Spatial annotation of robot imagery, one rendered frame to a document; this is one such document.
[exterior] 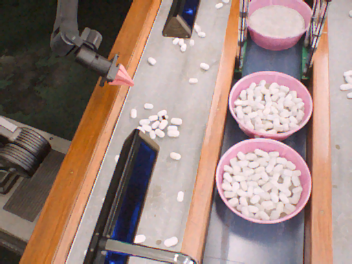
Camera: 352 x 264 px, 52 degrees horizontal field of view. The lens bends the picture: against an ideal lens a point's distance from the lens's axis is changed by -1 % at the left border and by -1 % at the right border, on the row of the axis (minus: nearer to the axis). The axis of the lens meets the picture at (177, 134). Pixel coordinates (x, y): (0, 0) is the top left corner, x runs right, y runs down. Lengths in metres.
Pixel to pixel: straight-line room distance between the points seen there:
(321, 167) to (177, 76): 0.58
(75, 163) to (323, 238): 0.73
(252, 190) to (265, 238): 0.14
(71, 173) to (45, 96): 1.38
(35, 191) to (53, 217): 0.43
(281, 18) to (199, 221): 0.92
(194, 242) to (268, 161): 0.34
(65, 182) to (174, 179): 0.32
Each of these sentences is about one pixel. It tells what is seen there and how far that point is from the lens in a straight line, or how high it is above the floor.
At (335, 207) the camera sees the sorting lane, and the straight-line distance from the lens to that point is 1.10.
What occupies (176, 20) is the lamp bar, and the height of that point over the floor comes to 1.10.
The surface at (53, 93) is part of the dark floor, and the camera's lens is 2.48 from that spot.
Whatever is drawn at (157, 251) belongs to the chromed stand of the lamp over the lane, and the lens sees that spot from 0.62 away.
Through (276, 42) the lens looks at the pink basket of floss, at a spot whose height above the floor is 0.73.
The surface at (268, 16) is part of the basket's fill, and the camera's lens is 1.58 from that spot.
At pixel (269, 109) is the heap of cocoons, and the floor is 0.74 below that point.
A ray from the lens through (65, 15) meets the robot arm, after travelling 1.20.
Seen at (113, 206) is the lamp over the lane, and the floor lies 1.11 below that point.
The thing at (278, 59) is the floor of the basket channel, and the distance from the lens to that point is 1.49.
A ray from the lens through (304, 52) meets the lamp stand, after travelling 1.48.
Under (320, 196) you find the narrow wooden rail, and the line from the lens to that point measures 1.08.
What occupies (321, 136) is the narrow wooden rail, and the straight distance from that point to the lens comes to 1.18.
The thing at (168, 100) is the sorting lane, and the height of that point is 0.74.
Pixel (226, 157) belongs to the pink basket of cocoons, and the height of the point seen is 0.76.
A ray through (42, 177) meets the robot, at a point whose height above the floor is 0.47.
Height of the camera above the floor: 1.71
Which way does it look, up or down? 56 degrees down
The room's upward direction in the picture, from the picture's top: 9 degrees counter-clockwise
